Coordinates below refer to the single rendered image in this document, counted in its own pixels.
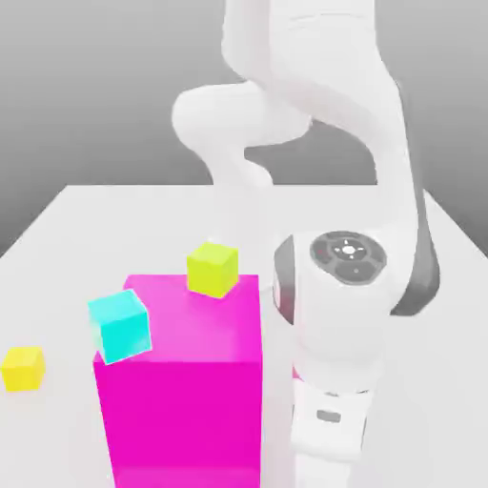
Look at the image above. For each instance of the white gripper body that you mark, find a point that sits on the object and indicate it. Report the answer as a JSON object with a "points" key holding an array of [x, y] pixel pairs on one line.
{"points": [[328, 472]]}

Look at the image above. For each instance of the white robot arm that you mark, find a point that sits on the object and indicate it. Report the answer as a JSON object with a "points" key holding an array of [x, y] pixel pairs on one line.
{"points": [[335, 328]]}

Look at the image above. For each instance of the small lime cube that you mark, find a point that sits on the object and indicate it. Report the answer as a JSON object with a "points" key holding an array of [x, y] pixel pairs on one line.
{"points": [[211, 272]]}

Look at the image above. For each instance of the small cyan cube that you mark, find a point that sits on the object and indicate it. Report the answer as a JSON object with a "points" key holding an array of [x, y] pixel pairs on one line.
{"points": [[122, 331]]}

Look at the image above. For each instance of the small yellow cube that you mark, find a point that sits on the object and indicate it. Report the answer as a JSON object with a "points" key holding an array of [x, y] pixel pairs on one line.
{"points": [[23, 370]]}

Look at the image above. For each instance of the large magenta box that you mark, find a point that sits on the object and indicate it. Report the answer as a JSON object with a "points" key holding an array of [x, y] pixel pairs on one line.
{"points": [[183, 411]]}

